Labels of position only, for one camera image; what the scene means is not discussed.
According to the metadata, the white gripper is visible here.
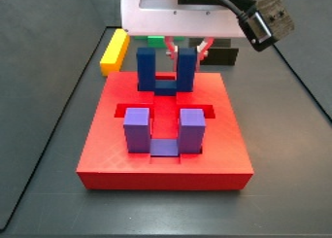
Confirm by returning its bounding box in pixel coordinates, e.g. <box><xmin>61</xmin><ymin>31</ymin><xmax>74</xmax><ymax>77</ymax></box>
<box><xmin>120</xmin><ymin>0</ymin><xmax>246</xmax><ymax>71</ymax></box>

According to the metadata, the dark blue U-shaped block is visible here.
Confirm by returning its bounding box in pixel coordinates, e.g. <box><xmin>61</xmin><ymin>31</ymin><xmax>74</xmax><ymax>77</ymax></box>
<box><xmin>136</xmin><ymin>48</ymin><xmax>197</xmax><ymax>96</ymax></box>

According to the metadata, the red slotted board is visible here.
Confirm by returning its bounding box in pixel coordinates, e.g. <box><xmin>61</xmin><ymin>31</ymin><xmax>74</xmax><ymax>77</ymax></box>
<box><xmin>76</xmin><ymin>72</ymin><xmax>253</xmax><ymax>190</ymax></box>

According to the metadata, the green stepped block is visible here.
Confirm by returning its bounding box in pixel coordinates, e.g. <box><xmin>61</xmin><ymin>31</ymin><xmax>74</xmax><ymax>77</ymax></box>
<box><xmin>133</xmin><ymin>36</ymin><xmax>184</xmax><ymax>49</ymax></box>

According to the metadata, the black block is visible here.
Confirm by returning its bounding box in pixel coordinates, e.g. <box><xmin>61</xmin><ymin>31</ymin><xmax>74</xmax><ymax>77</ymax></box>
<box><xmin>189</xmin><ymin>38</ymin><xmax>238</xmax><ymax>66</ymax></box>

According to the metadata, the yellow long bar block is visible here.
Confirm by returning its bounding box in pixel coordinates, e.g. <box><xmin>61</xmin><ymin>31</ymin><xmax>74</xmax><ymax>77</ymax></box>
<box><xmin>100</xmin><ymin>28</ymin><xmax>129</xmax><ymax>76</ymax></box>

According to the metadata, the purple U-shaped block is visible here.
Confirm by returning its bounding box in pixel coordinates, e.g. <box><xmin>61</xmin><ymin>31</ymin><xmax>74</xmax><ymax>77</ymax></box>
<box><xmin>122</xmin><ymin>108</ymin><xmax>206</xmax><ymax>157</ymax></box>

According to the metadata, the black camera cable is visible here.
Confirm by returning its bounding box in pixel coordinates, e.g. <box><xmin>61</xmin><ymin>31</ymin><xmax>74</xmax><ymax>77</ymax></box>
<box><xmin>174</xmin><ymin>0</ymin><xmax>261</xmax><ymax>22</ymax></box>

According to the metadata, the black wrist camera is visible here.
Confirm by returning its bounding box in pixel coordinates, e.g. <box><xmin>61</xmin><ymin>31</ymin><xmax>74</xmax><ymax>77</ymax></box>
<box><xmin>238</xmin><ymin>0</ymin><xmax>294</xmax><ymax>51</ymax></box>

